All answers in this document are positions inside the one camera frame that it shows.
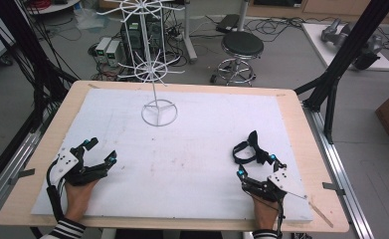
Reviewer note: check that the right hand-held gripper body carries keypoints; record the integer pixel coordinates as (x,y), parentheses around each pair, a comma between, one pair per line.
(283,182)

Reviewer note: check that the white floor board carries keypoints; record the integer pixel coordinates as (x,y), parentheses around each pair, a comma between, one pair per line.
(318,43)

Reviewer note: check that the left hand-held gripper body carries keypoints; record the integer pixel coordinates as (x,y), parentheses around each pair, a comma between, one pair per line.
(64,164)

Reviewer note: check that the white foam board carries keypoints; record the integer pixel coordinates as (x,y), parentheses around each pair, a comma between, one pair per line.
(182,159)

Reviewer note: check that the grey power supply unit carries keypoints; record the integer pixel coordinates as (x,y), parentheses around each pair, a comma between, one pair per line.
(113,53)
(102,48)

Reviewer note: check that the round white table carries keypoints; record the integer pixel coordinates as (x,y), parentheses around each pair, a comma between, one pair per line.
(51,6)

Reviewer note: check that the black flat box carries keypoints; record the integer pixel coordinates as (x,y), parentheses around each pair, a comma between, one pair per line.
(228,24)

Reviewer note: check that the grey metal clamp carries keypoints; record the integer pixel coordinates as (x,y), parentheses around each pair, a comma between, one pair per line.
(22,174)
(333,188)

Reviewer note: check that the dark computer tower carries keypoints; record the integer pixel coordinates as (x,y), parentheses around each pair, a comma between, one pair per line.
(136,36)

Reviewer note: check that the grey and black robot part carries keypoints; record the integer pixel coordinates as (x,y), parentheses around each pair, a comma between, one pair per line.
(369,53)

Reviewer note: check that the thin wooden stick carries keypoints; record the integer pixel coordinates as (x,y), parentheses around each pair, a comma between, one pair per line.
(321,214)

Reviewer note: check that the person's right hand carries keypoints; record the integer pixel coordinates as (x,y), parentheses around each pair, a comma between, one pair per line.
(265,214)

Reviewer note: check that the black round stool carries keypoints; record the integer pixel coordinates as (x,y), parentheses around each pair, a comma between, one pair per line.
(241,45)

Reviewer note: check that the person's left hand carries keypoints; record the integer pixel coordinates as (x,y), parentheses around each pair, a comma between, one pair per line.
(78,200)

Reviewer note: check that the wooden table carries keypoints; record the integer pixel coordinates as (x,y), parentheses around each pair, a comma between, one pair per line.
(314,139)

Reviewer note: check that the black bow tie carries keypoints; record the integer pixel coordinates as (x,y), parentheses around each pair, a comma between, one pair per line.
(248,151)

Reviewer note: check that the grey metal desk leg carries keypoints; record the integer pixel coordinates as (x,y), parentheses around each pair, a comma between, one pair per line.
(188,36)

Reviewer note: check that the aluminium rail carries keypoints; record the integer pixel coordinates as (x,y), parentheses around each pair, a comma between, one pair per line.
(6,181)
(344,186)

